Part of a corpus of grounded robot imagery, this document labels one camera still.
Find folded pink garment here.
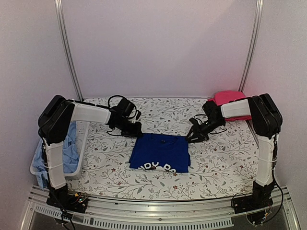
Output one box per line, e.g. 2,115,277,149
208,91,252,122

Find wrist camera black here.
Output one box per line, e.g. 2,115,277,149
202,101,223,119
117,98,137,119

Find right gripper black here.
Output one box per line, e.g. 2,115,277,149
185,118,224,143

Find aluminium front rail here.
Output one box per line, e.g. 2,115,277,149
20,186,302,230

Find white plastic laundry basket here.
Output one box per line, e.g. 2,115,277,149
30,121,89,180

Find light blue shirt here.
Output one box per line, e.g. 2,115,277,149
30,121,80,190

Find aluminium corner post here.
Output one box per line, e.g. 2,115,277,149
54,0,84,101
238,0,264,92

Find blue printed t-shirt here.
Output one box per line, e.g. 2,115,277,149
129,134,190,173

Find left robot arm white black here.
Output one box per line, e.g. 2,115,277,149
38,95,142,208

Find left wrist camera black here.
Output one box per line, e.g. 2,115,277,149
117,98,137,119

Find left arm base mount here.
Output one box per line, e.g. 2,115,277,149
47,190,88,214

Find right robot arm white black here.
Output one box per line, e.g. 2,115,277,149
186,93,283,209

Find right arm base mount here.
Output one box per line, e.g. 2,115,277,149
231,193,273,214

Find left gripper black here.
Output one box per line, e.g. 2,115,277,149
115,118,143,138

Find right aluminium corner post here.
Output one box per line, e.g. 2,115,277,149
238,0,264,92

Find left aluminium corner post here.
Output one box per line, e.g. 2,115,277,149
54,0,84,101

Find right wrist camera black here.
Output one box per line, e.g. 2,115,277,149
202,101,223,119

